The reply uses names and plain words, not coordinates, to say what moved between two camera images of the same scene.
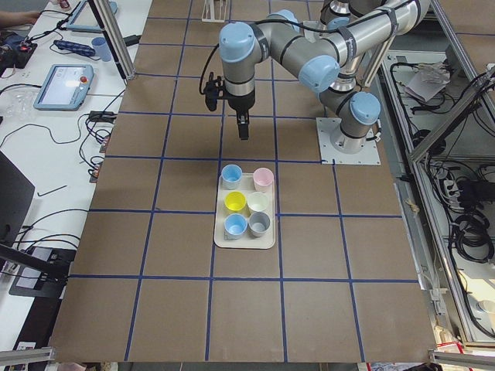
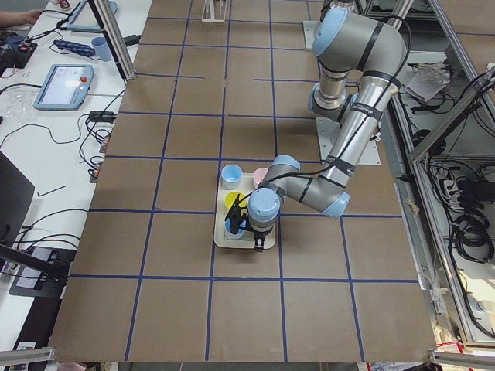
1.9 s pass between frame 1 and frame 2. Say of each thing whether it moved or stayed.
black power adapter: stayed
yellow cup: stayed
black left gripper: moved
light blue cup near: stayed
